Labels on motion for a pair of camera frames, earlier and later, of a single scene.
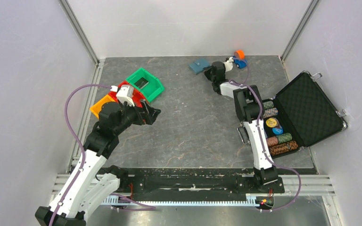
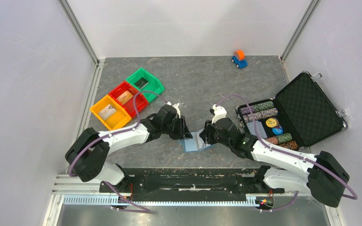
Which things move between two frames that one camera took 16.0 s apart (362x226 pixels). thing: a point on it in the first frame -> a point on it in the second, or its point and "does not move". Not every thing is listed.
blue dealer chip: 277,131 does not move
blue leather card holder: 197,66 -> 195,143
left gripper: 152,116 -> 180,134
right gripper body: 208,72 -> 213,136
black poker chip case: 298,117 does not move
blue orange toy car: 239,60 does not move
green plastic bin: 151,86 does not move
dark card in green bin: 142,83 does not move
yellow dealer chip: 271,122 does not move
